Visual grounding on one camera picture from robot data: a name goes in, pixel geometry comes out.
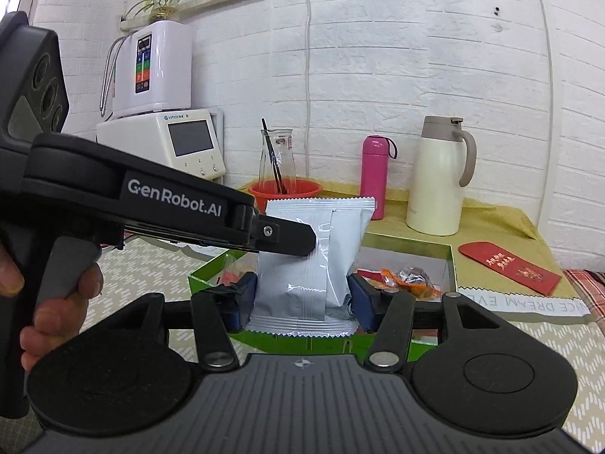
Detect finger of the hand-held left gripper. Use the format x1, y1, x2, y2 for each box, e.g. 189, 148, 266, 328
250, 214, 317, 257

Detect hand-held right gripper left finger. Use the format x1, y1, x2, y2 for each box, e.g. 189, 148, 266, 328
97, 272, 258, 370

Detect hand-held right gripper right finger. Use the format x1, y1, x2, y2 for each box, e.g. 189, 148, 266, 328
347, 273, 504, 370

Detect small orange clear packet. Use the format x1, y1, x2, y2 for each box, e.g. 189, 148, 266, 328
369, 267, 402, 291

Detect white foil snack packet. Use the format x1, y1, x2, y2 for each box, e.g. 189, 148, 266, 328
246, 196, 376, 339

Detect green cardboard box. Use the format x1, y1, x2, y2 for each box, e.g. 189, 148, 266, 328
188, 233, 457, 365

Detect orange jelly cup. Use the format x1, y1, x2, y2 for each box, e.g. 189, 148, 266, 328
397, 266, 442, 300

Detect person's left hand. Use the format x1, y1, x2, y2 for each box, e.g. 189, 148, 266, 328
0, 239, 105, 374

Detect red plastic basket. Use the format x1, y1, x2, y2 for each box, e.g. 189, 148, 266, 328
248, 180, 323, 213

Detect white dispenser with screen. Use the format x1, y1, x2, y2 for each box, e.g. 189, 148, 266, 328
96, 108, 226, 185

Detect glass carafe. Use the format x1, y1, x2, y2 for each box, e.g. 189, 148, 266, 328
258, 129, 298, 194

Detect black chopstick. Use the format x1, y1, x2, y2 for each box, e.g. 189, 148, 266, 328
261, 118, 289, 194

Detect pink thermos bottle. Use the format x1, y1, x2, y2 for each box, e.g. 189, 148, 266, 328
360, 135, 399, 221

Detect white water purifier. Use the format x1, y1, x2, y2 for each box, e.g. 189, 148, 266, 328
111, 21, 194, 119

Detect cream thermos jug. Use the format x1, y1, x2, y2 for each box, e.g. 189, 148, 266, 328
405, 116, 477, 236

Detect red envelope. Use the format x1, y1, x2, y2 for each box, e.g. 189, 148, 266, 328
458, 241, 563, 295

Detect yellow tablecloth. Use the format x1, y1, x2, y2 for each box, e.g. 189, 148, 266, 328
234, 184, 565, 294

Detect plaid blanket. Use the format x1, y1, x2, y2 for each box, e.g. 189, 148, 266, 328
565, 269, 605, 317

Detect silver flexible hose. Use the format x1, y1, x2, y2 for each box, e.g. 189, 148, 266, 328
99, 38, 124, 119

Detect white wall cable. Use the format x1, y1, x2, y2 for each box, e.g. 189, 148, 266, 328
533, 0, 557, 218
301, 0, 313, 180

